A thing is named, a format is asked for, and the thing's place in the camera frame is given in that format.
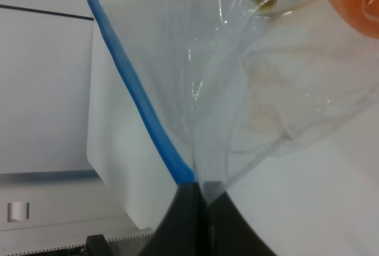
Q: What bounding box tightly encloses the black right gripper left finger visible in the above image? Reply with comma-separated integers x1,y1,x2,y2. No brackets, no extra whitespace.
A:
140,183,207,255

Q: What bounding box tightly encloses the white cabinet with handle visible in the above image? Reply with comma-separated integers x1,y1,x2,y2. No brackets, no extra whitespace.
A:
1,172,152,255

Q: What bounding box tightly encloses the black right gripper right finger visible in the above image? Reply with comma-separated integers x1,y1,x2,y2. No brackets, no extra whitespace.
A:
201,181,275,255

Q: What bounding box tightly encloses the clear blue-zip plastic bag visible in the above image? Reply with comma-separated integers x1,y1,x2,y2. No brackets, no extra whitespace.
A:
86,0,378,228

